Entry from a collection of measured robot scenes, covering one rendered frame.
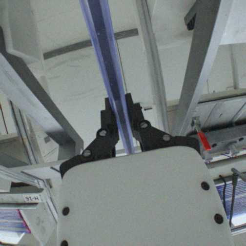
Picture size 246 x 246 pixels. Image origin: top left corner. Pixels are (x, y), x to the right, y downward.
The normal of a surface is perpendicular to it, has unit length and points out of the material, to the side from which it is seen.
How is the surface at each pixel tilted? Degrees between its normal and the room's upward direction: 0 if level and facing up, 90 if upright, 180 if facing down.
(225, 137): 133
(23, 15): 90
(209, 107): 43
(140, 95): 90
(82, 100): 90
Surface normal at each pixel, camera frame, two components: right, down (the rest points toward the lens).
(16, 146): -0.05, 0.20
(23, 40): 0.98, -0.19
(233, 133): -0.17, -0.51
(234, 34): 0.11, 0.84
